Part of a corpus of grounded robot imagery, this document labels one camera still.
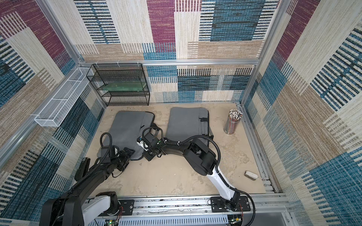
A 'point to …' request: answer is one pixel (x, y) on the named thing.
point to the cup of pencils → (234, 116)
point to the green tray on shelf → (124, 86)
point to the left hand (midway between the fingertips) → (133, 154)
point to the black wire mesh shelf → (102, 74)
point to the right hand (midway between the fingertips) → (149, 154)
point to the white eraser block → (250, 175)
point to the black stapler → (83, 169)
